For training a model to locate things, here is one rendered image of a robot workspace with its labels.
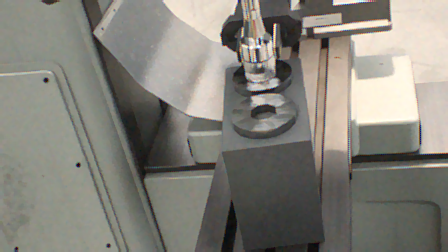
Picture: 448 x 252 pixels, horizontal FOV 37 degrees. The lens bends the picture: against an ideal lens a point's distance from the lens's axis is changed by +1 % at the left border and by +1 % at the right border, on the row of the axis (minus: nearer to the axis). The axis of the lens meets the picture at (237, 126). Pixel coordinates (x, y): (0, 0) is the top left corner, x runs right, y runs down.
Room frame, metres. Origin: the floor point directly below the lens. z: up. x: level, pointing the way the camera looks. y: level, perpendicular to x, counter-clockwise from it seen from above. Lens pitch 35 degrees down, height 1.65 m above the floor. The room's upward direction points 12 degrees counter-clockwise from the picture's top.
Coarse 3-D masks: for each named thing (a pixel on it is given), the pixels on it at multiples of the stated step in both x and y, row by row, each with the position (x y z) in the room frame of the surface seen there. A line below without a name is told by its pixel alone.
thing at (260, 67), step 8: (240, 48) 0.85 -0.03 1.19; (272, 48) 0.84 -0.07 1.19; (248, 56) 0.83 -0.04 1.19; (256, 56) 0.83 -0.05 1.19; (264, 56) 0.83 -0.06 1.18; (272, 56) 0.84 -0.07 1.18; (248, 64) 0.84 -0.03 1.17; (256, 64) 0.83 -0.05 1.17; (264, 64) 0.83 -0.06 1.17; (272, 64) 0.84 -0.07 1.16; (248, 72) 0.84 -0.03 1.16; (256, 72) 0.83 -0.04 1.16; (264, 72) 0.83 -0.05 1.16; (272, 72) 0.83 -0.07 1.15; (256, 80) 0.83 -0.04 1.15; (264, 80) 0.83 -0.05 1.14
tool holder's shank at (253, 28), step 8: (240, 0) 0.85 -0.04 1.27; (248, 0) 0.84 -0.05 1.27; (256, 0) 0.84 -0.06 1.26; (248, 8) 0.84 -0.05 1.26; (256, 8) 0.84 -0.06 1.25; (248, 16) 0.84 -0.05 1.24; (256, 16) 0.84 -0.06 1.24; (248, 24) 0.84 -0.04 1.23; (256, 24) 0.84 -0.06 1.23; (248, 32) 0.84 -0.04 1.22; (256, 32) 0.84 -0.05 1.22; (264, 32) 0.84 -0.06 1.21; (248, 40) 0.85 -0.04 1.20; (256, 40) 0.84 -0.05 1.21
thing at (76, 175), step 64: (0, 0) 1.21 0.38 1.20; (64, 0) 1.20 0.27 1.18; (0, 64) 1.22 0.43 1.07; (64, 64) 1.19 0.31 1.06; (0, 128) 1.22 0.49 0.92; (64, 128) 1.19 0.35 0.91; (128, 128) 1.22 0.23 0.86; (0, 192) 1.24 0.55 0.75; (64, 192) 1.20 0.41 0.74; (128, 192) 1.19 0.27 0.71
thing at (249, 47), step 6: (264, 36) 0.85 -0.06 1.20; (270, 36) 0.85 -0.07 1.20; (240, 42) 0.85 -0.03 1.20; (246, 42) 0.84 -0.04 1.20; (252, 42) 0.84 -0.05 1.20; (258, 42) 0.84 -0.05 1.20; (264, 42) 0.83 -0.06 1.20; (270, 42) 0.84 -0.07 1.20; (246, 48) 0.83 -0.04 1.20; (252, 48) 0.83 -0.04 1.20; (258, 48) 0.83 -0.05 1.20; (264, 48) 0.83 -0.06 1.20
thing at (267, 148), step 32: (288, 64) 0.86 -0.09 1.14; (224, 96) 0.84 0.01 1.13; (256, 96) 0.80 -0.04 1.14; (288, 96) 0.80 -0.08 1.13; (224, 128) 0.75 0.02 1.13; (256, 128) 0.72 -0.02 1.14; (288, 128) 0.72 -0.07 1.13; (224, 160) 0.70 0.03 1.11; (256, 160) 0.70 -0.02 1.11; (288, 160) 0.69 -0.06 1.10; (256, 192) 0.70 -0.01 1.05; (288, 192) 0.69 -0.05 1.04; (256, 224) 0.70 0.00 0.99; (288, 224) 0.69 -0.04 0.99; (320, 224) 0.69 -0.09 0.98
